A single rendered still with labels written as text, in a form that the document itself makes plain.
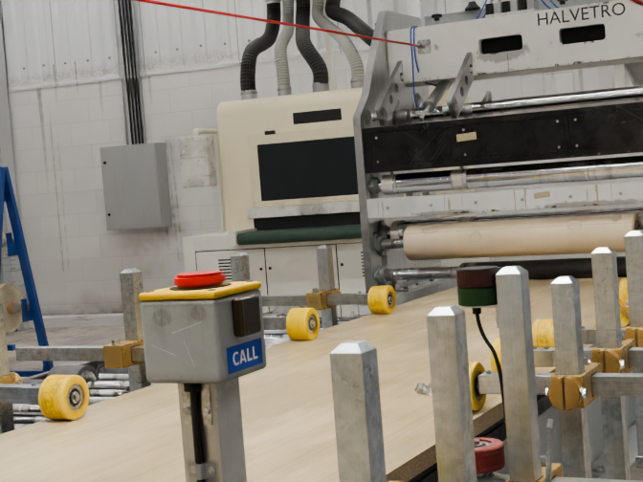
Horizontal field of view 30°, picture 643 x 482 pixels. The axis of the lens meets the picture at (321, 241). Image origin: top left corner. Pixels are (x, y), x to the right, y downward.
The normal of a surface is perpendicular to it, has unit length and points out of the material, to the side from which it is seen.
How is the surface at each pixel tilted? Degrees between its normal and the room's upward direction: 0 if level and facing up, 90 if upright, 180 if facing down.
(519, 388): 90
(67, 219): 90
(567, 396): 90
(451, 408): 90
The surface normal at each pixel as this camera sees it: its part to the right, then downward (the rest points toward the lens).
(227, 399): 0.89, -0.04
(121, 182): -0.36, 0.07
